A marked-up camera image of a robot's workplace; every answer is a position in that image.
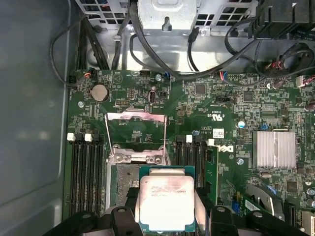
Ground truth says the silver coin battery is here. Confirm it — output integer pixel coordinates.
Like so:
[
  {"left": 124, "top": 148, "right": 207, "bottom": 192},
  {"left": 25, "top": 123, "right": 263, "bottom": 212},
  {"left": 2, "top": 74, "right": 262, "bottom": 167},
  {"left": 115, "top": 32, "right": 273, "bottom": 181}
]
[{"left": 88, "top": 83, "right": 110, "bottom": 102}]

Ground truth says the silver finned chipset heatsink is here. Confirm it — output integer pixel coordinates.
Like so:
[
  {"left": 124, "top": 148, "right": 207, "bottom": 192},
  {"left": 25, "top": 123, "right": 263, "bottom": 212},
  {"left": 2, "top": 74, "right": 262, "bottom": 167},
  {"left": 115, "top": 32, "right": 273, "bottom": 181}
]
[{"left": 252, "top": 130, "right": 297, "bottom": 170}]

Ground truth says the green motherboard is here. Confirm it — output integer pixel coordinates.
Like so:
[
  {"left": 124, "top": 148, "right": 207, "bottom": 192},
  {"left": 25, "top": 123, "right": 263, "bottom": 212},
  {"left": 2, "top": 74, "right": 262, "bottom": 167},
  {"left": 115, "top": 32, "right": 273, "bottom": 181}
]
[{"left": 63, "top": 68, "right": 315, "bottom": 236}]

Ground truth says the black cable bundle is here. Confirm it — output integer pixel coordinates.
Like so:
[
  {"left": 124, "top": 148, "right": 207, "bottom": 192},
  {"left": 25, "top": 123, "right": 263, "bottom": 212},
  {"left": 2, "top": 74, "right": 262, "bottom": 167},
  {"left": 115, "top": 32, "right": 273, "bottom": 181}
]
[{"left": 76, "top": 16, "right": 111, "bottom": 71}]

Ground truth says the metal socket cover frame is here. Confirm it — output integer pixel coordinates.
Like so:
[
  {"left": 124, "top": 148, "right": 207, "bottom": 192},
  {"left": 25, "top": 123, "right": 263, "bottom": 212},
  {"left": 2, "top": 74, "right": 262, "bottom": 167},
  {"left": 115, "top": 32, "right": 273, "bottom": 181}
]
[{"left": 104, "top": 108, "right": 171, "bottom": 164}]

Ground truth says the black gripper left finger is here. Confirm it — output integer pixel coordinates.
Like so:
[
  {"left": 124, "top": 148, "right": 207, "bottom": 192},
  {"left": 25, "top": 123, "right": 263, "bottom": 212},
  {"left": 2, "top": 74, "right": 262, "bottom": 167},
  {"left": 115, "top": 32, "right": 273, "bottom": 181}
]
[{"left": 42, "top": 187, "right": 145, "bottom": 236}]

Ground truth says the thick black cable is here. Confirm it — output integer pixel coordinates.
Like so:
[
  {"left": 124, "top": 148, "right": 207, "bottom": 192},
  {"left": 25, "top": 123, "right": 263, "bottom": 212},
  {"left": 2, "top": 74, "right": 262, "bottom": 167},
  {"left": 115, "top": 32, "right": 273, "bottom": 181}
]
[{"left": 111, "top": 0, "right": 138, "bottom": 71}]

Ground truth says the thin black cable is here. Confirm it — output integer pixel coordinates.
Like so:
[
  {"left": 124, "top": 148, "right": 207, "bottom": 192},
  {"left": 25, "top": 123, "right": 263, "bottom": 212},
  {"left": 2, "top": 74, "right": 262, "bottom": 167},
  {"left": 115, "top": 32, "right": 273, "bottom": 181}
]
[{"left": 50, "top": 21, "right": 83, "bottom": 89}]

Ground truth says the black cable with plug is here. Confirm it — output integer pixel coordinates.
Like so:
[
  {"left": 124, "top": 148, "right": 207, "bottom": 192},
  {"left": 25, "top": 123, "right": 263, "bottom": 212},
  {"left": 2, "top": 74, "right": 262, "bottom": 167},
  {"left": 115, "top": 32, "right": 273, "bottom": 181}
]
[{"left": 187, "top": 26, "right": 200, "bottom": 72}]

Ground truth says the black plastic bracket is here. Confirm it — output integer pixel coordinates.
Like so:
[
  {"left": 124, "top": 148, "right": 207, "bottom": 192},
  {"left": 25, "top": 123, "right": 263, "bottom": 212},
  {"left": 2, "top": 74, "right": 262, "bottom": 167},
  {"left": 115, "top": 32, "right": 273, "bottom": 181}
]
[{"left": 248, "top": 0, "right": 315, "bottom": 40}]

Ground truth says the CPU socket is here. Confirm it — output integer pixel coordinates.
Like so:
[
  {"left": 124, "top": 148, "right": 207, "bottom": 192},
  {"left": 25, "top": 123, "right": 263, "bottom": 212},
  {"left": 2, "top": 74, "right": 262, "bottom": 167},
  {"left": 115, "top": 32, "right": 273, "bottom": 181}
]
[{"left": 105, "top": 145, "right": 173, "bottom": 214}]

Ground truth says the silver metal bracket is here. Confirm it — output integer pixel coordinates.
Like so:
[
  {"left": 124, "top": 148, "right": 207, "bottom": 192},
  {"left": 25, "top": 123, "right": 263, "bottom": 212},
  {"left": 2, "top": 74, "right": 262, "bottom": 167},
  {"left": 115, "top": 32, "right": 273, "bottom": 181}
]
[{"left": 243, "top": 183, "right": 282, "bottom": 222}]

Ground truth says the black grey PC case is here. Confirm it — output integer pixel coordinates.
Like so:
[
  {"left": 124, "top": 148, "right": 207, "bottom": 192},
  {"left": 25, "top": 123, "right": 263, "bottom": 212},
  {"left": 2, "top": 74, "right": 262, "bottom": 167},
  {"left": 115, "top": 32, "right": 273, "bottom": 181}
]
[{"left": 0, "top": 0, "right": 315, "bottom": 236}]

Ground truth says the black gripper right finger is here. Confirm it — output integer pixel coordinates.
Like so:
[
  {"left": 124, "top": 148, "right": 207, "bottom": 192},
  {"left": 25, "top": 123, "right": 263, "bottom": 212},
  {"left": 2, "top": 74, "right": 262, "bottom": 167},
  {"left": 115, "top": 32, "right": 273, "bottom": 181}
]
[{"left": 195, "top": 187, "right": 312, "bottom": 236}]

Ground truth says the grey metal drive cage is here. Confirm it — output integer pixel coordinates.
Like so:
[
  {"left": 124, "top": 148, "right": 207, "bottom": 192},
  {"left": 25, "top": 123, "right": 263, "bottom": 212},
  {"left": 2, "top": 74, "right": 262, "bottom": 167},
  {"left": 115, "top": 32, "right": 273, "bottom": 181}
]
[{"left": 73, "top": 0, "right": 259, "bottom": 37}]

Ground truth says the silver internal USB port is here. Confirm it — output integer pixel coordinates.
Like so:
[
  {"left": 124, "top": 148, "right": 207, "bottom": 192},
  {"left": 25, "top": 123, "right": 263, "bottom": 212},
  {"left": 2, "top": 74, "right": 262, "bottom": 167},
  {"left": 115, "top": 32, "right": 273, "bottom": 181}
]
[{"left": 148, "top": 86, "right": 158, "bottom": 105}]

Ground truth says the silver CPU green edge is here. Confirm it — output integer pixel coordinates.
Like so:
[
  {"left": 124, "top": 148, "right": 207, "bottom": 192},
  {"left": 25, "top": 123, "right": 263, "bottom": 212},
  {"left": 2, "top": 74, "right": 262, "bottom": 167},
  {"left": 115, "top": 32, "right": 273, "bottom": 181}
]
[{"left": 137, "top": 166, "right": 197, "bottom": 233}]

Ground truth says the small white label sticker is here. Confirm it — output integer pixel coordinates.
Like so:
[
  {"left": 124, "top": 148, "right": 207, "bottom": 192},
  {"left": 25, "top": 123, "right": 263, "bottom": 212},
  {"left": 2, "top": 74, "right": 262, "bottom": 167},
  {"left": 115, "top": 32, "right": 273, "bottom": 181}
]
[{"left": 212, "top": 127, "right": 225, "bottom": 139}]

